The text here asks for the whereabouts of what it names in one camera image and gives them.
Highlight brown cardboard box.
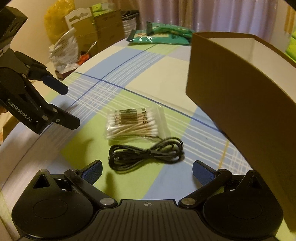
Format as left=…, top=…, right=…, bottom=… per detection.
left=186, top=32, right=295, bottom=232

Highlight white plastic bag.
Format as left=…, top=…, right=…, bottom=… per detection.
left=49, top=28, right=80, bottom=74

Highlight black cable bundle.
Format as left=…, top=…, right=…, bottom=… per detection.
left=108, top=136, right=185, bottom=172

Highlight cotton swab bag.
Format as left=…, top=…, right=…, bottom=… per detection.
left=105, top=104, right=171, bottom=141

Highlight green wet wipes pack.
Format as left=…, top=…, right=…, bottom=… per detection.
left=146, top=21, right=194, bottom=39
left=126, top=30, right=190, bottom=46

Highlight yellow plastic bag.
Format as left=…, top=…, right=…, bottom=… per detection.
left=44, top=0, right=75, bottom=44

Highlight purple curtain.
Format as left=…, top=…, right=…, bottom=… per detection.
left=112, top=1, right=290, bottom=50

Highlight green wet wipes pack upper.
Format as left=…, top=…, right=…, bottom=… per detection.
left=146, top=21, right=194, bottom=39

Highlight green wet wipes pack lower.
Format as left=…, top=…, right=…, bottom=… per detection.
left=126, top=30, right=190, bottom=46

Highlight cardboard boxes on floor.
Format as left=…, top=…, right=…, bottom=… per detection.
left=65, top=3, right=139, bottom=56

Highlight green tissue pack bundle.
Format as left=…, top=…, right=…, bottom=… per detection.
left=285, top=31, right=296, bottom=62

